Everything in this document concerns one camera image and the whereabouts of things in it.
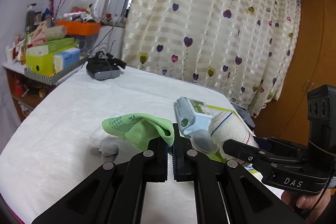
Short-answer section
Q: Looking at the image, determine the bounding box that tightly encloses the bright green sock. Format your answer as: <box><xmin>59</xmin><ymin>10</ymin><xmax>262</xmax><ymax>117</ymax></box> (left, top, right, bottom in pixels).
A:
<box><xmin>102</xmin><ymin>113</ymin><xmax>174</xmax><ymax>151</ymax></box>

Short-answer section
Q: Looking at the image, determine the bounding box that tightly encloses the cream bandage sock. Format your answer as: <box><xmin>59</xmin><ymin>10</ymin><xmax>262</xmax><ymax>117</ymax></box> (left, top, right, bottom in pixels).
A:
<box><xmin>209</xmin><ymin>111</ymin><xmax>258</xmax><ymax>160</ymax></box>

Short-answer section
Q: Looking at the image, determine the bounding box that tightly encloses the person's right hand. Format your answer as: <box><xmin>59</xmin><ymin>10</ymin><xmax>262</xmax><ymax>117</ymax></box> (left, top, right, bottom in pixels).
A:
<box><xmin>281</xmin><ymin>189</ymin><xmax>331</xmax><ymax>223</ymax></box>

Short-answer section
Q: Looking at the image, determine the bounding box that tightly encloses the lime green box tray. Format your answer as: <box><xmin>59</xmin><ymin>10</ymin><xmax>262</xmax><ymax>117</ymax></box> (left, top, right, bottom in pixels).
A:
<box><xmin>206</xmin><ymin>109</ymin><xmax>257</xmax><ymax>174</ymax></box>

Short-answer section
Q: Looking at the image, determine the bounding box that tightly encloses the dark clear-lid jar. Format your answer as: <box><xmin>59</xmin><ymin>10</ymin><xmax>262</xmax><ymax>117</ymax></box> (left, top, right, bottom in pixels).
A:
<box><xmin>190</xmin><ymin>130</ymin><xmax>218</xmax><ymax>154</ymax></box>

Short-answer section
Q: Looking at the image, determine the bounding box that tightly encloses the grey sock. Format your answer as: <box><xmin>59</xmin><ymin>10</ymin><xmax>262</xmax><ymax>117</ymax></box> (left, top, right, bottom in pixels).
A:
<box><xmin>99</xmin><ymin>138</ymin><xmax>138</xmax><ymax>158</ymax></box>

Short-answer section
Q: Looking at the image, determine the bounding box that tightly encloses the blue wet wipes pack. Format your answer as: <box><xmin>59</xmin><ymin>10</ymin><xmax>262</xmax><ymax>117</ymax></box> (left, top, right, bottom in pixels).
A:
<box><xmin>174</xmin><ymin>97</ymin><xmax>221</xmax><ymax>135</ymax></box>

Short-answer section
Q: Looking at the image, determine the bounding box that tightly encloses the wooden wardrobe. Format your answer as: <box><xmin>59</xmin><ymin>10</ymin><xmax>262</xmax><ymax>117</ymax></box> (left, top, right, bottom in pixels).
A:
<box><xmin>255</xmin><ymin>0</ymin><xmax>335</xmax><ymax>144</ymax></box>

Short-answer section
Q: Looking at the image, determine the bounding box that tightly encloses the white table cloth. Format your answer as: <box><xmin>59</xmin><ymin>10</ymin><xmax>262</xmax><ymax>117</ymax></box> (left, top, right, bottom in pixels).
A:
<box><xmin>1</xmin><ymin>68</ymin><xmax>231</xmax><ymax>223</ymax></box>

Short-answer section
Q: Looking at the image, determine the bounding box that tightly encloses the grey black VR headset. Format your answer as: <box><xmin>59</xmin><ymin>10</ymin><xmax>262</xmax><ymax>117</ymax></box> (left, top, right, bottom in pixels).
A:
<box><xmin>86</xmin><ymin>51</ymin><xmax>126</xmax><ymax>81</ymax></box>

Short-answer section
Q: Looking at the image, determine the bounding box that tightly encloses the heart patterned curtain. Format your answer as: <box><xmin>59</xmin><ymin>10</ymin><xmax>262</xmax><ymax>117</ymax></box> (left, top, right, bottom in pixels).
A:
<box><xmin>122</xmin><ymin>0</ymin><xmax>301</xmax><ymax>117</ymax></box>

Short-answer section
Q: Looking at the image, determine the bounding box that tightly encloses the striped tray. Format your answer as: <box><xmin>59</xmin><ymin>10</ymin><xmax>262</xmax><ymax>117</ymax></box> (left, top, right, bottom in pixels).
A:
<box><xmin>24</xmin><ymin>55</ymin><xmax>88</xmax><ymax>86</ymax></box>

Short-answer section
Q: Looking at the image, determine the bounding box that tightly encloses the blue tissue pack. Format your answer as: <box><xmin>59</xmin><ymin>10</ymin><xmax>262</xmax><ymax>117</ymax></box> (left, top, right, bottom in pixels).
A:
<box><xmin>53</xmin><ymin>48</ymin><xmax>80</xmax><ymax>73</ymax></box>

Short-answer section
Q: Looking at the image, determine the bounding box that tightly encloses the lime green cardboard box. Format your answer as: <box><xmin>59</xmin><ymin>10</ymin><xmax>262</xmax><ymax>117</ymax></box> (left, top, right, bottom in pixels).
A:
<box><xmin>26</xmin><ymin>46</ymin><xmax>75</xmax><ymax>76</ymax></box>

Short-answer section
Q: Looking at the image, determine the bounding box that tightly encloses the orange storage bin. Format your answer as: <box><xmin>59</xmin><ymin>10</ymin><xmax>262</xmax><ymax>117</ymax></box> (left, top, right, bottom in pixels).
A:
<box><xmin>57</xmin><ymin>20</ymin><xmax>101</xmax><ymax>36</ymax></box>

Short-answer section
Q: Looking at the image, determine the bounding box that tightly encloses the beige rolled towel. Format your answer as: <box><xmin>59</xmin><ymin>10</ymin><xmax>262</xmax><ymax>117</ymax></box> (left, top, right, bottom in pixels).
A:
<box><xmin>32</xmin><ymin>25</ymin><xmax>67</xmax><ymax>42</ymax></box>

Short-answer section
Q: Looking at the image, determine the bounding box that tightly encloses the black camera module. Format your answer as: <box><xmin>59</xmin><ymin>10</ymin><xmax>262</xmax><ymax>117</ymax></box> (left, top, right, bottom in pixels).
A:
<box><xmin>307</xmin><ymin>84</ymin><xmax>336</xmax><ymax>156</ymax></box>

